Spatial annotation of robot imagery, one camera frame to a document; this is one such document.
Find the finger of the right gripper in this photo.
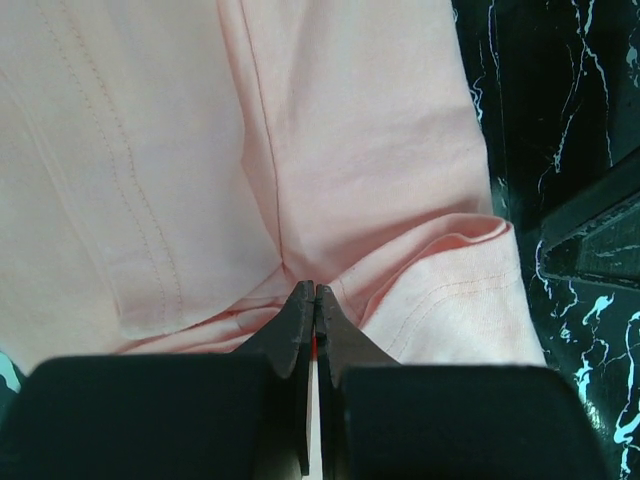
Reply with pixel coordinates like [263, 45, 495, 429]
[540, 152, 639, 285]

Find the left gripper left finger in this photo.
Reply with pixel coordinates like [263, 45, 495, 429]
[1, 281, 314, 479]

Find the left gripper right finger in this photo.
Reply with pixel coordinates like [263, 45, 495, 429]
[314, 285, 609, 479]

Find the salmon pink t-shirt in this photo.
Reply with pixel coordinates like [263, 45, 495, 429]
[1, 1, 544, 372]

